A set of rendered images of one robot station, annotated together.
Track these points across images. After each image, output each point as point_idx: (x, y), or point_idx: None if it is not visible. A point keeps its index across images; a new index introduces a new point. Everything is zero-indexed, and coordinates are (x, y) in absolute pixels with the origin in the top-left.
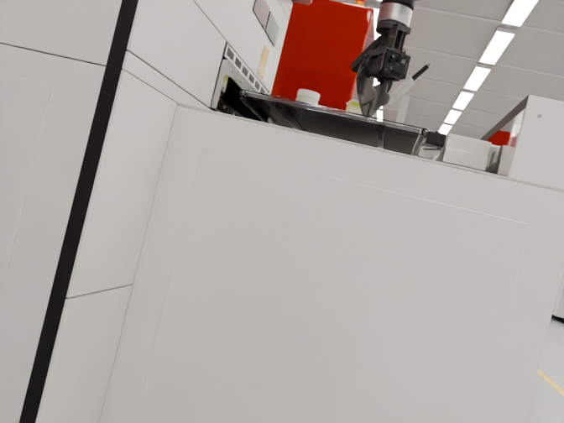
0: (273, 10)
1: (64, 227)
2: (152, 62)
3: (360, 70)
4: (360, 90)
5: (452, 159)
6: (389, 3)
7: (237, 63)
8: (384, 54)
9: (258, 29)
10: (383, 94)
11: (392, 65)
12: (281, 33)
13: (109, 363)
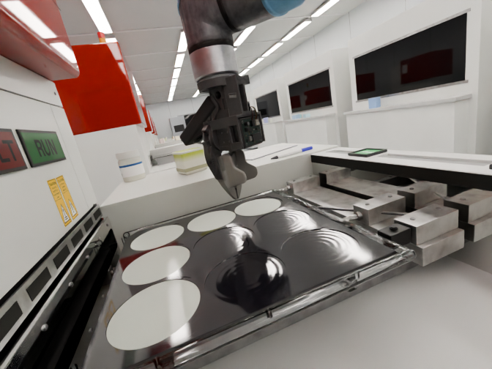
0: (23, 121)
1: None
2: None
3: (209, 153)
4: (219, 174)
5: (433, 256)
6: (206, 49)
7: (3, 328)
8: (239, 127)
9: (12, 187)
10: (244, 165)
11: (250, 133)
12: (64, 132)
13: None
